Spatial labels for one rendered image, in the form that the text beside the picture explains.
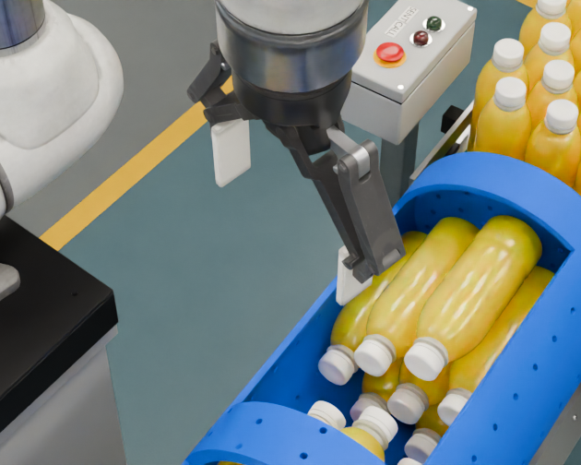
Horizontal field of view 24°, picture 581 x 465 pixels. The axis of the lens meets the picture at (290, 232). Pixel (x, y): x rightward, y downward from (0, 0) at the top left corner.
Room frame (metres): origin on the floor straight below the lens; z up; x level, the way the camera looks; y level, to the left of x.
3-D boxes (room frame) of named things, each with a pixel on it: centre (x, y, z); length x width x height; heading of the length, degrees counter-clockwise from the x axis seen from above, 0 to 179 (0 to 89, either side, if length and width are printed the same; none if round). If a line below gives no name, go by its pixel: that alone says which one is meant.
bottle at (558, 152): (1.20, -0.34, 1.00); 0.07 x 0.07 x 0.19
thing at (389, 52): (1.31, -0.13, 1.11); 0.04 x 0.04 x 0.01
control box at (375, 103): (1.35, -0.16, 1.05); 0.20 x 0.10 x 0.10; 146
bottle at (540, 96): (1.28, -0.35, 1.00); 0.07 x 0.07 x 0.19
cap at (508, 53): (1.32, -0.29, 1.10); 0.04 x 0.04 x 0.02
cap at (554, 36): (1.35, -0.35, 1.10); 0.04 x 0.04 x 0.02
